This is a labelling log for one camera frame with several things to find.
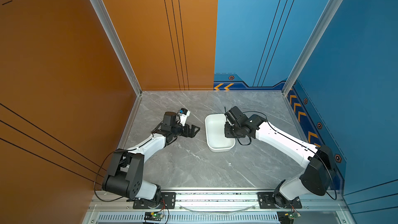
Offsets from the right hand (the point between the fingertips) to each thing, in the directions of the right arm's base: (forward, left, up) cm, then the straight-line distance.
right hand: (225, 133), depth 82 cm
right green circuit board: (-35, -27, -16) cm, 47 cm away
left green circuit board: (-35, +33, -14) cm, 50 cm away
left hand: (+7, +17, -3) cm, 19 cm away
